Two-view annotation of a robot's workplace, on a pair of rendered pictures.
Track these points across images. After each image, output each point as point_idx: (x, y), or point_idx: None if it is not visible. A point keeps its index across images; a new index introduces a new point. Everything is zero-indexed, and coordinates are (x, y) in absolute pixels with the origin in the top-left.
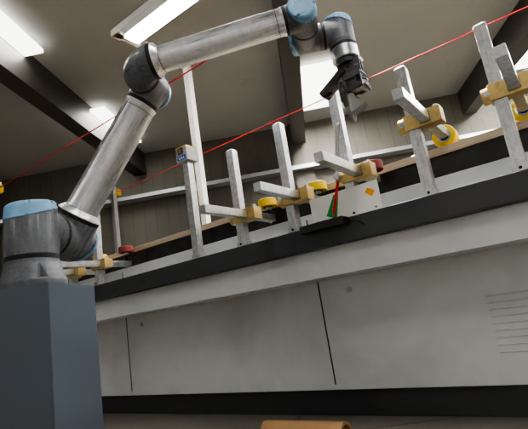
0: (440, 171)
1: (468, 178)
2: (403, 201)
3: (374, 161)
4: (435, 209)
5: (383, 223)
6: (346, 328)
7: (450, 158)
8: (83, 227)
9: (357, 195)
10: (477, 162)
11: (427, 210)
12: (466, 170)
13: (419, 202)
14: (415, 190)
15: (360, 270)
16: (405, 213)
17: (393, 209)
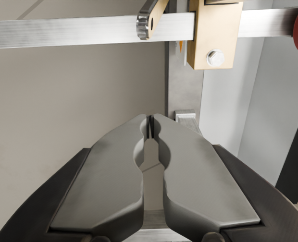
0: None
1: (272, 159)
2: None
3: None
4: (165, 114)
5: (165, 49)
6: None
7: None
8: None
9: (182, 11)
10: (279, 186)
11: (165, 106)
12: (279, 166)
13: (167, 105)
14: None
15: None
16: (166, 83)
17: (167, 71)
